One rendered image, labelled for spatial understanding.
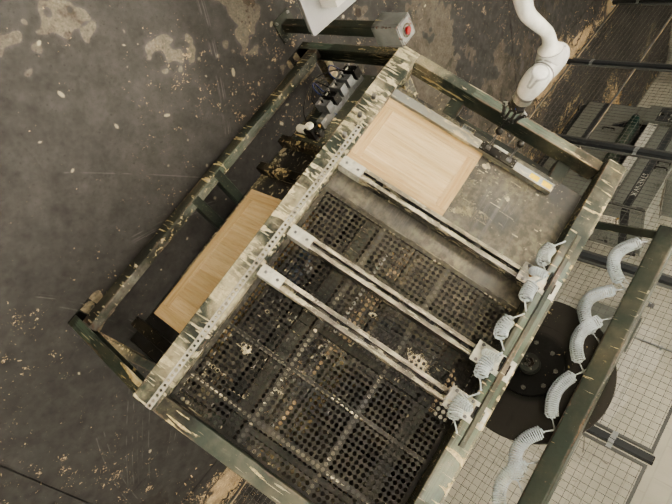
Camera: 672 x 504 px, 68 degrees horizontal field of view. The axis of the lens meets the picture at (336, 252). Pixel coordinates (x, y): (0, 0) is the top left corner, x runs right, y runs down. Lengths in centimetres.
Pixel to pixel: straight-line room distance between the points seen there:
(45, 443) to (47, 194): 143
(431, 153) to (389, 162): 22
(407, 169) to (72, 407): 230
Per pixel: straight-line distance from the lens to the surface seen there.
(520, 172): 270
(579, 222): 266
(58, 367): 316
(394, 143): 263
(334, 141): 256
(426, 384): 229
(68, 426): 340
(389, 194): 244
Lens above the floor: 258
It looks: 39 degrees down
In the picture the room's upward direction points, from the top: 113 degrees clockwise
